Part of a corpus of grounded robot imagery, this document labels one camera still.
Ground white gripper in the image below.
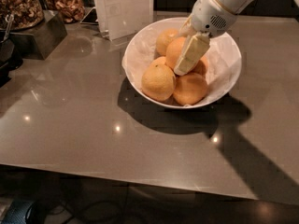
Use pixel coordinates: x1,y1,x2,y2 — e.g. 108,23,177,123
174,0,236,76

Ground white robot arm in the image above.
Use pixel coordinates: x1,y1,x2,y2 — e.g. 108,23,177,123
174,0,254,76

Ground right hidden orange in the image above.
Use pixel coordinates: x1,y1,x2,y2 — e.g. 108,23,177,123
192,56,208,76

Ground white paper bowl liner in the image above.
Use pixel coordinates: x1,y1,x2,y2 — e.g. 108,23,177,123
121,26,239,107

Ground small middle left orange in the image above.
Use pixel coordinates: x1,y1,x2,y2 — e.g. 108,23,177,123
150,56,166,66

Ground white round bowl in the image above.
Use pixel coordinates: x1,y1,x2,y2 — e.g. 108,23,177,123
121,16,243,110

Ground clear acrylic sign holder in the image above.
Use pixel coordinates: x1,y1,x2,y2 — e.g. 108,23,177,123
94,0,153,41

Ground small glass jar of snacks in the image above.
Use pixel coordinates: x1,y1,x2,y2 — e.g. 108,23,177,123
45,0,85,23

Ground large glass jar of nuts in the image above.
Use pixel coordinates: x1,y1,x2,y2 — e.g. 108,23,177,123
0,0,44,30

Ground metal serving tongs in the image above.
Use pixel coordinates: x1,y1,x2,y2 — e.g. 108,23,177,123
3,14,14,41

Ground blue grey object on floor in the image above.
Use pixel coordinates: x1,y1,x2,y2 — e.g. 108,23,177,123
0,198,34,224

